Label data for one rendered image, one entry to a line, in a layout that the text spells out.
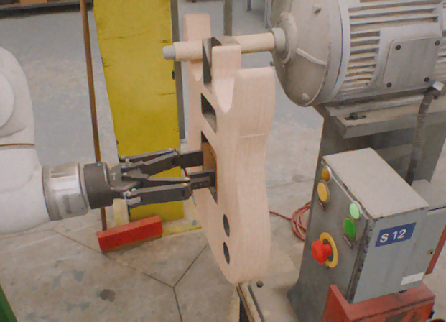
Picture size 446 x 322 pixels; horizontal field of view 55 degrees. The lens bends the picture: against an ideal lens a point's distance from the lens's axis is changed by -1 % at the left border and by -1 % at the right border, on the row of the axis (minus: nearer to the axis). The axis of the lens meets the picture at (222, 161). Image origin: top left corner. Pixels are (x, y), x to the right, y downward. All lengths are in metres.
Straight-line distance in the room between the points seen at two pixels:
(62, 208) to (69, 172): 0.06
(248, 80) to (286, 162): 2.12
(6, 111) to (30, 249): 1.63
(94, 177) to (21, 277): 1.50
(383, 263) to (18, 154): 0.58
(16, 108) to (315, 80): 0.48
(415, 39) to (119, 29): 1.13
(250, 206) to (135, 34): 1.16
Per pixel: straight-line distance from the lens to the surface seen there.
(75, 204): 0.70
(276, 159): 2.65
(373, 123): 0.86
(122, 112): 1.80
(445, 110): 0.96
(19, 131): 0.72
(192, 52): 0.76
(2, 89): 0.69
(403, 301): 1.22
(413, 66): 0.82
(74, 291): 2.03
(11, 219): 0.71
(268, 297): 1.55
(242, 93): 0.53
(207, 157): 0.74
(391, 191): 0.69
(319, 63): 0.74
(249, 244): 0.63
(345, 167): 0.72
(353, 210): 0.66
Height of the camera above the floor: 1.53
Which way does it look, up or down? 36 degrees down
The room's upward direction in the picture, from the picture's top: straight up
